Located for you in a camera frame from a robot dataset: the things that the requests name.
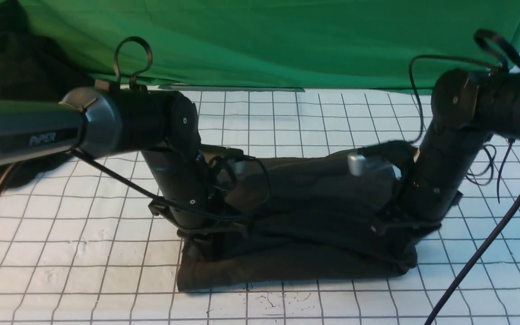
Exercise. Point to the white grid table mat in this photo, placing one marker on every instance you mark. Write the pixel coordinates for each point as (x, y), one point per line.
(79, 248)

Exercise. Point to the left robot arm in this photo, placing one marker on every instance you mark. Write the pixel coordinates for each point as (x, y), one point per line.
(92, 123)

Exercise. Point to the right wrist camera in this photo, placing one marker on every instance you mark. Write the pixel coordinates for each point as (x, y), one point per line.
(375, 158)

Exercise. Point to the green backdrop cloth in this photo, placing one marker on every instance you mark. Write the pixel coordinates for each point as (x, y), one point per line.
(273, 43)

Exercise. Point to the gray long-sleeve top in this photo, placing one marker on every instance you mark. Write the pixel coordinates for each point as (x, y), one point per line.
(314, 226)

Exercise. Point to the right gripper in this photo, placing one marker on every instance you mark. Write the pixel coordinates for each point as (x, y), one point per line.
(414, 210)

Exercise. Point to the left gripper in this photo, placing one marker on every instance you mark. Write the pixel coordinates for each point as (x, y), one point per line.
(210, 226)

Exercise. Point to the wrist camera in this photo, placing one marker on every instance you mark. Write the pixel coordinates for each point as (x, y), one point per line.
(233, 167)
(375, 158)

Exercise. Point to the black garment pile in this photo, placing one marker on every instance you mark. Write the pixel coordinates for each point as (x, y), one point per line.
(35, 77)

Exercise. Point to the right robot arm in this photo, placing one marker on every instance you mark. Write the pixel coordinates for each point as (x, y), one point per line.
(468, 108)

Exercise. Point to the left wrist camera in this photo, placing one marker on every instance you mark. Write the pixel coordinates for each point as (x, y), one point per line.
(233, 167)

